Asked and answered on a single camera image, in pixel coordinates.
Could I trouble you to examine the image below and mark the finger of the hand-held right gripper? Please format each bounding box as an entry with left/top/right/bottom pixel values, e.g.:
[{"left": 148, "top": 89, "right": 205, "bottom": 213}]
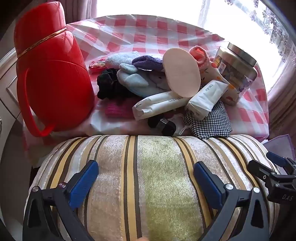
[
  {"left": 266, "top": 151, "right": 296, "bottom": 175},
  {"left": 247, "top": 159, "right": 296, "bottom": 209}
]

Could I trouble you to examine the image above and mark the pink patterned curtain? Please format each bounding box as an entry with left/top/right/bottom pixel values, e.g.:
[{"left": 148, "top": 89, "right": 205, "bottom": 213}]
[
  {"left": 266, "top": 52, "right": 296, "bottom": 142},
  {"left": 66, "top": 0, "right": 99, "bottom": 24}
]

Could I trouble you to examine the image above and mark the white dresser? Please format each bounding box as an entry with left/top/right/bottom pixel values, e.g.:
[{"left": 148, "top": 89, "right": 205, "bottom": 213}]
[{"left": 0, "top": 50, "right": 27, "bottom": 130}]

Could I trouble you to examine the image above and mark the small black sock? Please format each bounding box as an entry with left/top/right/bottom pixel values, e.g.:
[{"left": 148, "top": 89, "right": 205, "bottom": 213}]
[{"left": 147, "top": 115, "right": 176, "bottom": 137}]

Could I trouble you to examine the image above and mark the white soft packet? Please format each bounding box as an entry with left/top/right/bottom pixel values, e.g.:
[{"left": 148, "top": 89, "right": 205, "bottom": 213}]
[
  {"left": 132, "top": 90, "right": 192, "bottom": 121},
  {"left": 187, "top": 80, "right": 229, "bottom": 114}
]

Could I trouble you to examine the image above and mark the black scrunchie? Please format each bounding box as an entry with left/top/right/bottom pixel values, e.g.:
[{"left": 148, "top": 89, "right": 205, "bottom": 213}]
[{"left": 97, "top": 68, "right": 134, "bottom": 100}]

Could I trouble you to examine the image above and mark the pink plush sock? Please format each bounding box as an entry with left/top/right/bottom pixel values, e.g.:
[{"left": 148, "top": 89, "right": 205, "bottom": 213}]
[{"left": 188, "top": 46, "right": 212, "bottom": 72}]

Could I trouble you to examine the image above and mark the round beige pad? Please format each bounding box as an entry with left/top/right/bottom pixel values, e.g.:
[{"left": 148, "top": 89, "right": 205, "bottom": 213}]
[{"left": 162, "top": 47, "right": 201, "bottom": 98}]

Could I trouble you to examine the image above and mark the purple knitted sock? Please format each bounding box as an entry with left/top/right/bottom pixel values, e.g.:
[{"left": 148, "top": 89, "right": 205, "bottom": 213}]
[{"left": 132, "top": 55, "right": 163, "bottom": 71}]

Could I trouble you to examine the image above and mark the white floral cloth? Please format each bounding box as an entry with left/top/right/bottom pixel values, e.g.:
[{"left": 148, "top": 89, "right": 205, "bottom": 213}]
[{"left": 199, "top": 62, "right": 241, "bottom": 106}]

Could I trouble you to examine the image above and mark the purple cardboard box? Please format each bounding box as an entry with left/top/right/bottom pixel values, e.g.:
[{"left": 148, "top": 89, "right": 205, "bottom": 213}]
[{"left": 264, "top": 134, "right": 294, "bottom": 160}]

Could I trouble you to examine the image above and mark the pale blue plush sock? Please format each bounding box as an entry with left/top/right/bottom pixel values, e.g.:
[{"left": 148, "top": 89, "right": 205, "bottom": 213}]
[{"left": 116, "top": 63, "right": 171, "bottom": 98}]

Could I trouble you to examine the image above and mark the striped velvet cushion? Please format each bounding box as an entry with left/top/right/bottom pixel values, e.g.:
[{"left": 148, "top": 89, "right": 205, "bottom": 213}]
[{"left": 24, "top": 134, "right": 281, "bottom": 241}]

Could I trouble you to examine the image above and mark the houndstooth cloth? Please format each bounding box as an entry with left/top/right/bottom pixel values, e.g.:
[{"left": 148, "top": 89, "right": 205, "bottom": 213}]
[{"left": 184, "top": 101, "right": 232, "bottom": 139}]

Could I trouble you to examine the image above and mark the white face mask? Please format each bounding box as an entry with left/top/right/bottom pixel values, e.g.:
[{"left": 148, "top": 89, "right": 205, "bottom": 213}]
[{"left": 171, "top": 113, "right": 193, "bottom": 137}]

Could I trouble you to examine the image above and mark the pink knitted cloth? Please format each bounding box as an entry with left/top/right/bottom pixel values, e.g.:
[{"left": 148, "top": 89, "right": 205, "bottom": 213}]
[{"left": 105, "top": 101, "right": 137, "bottom": 118}]

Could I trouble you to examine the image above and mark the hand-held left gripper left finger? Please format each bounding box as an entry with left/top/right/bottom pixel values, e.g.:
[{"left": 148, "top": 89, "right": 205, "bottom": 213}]
[{"left": 22, "top": 160, "right": 99, "bottom": 241}]

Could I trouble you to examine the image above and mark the red thermos jug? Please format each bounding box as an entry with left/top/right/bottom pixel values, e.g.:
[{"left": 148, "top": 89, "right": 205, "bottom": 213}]
[{"left": 13, "top": 0, "right": 95, "bottom": 138}]

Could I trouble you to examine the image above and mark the red checkered plastic tablecloth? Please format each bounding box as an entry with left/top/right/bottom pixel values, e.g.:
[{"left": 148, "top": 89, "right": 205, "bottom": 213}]
[{"left": 23, "top": 14, "right": 270, "bottom": 167}]

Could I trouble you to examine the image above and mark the pink printed scarf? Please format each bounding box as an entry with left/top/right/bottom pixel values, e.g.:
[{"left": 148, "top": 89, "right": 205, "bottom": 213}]
[{"left": 88, "top": 59, "right": 108, "bottom": 71}]

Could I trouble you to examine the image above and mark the white lace curtain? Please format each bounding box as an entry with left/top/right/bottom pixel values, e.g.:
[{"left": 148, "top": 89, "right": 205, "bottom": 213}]
[{"left": 199, "top": 0, "right": 293, "bottom": 63}]

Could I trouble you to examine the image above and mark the light blue terry sock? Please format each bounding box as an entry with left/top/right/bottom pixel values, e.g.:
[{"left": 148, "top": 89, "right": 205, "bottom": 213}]
[{"left": 105, "top": 52, "right": 139, "bottom": 70}]

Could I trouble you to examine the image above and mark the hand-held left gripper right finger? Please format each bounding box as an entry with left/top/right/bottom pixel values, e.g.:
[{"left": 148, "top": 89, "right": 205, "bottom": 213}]
[{"left": 193, "top": 161, "right": 270, "bottom": 241}]

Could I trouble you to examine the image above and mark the glass jar with metal lid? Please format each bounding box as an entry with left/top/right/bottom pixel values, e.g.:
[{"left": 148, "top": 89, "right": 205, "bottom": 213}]
[{"left": 212, "top": 42, "right": 258, "bottom": 93}]

